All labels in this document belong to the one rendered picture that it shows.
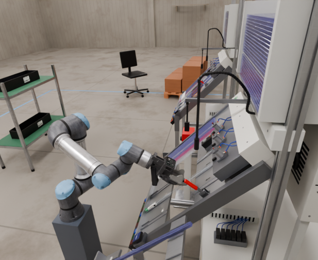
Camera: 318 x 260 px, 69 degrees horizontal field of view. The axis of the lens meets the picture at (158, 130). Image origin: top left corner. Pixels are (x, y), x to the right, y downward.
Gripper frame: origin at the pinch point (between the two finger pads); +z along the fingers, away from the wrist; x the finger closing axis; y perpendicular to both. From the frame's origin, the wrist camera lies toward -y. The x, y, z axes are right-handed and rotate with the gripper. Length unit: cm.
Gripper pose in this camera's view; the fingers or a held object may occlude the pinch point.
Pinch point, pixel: (183, 183)
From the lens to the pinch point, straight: 114.6
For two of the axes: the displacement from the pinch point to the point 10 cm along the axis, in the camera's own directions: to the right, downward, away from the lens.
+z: 8.8, 4.7, 0.6
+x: 1.9, -4.6, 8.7
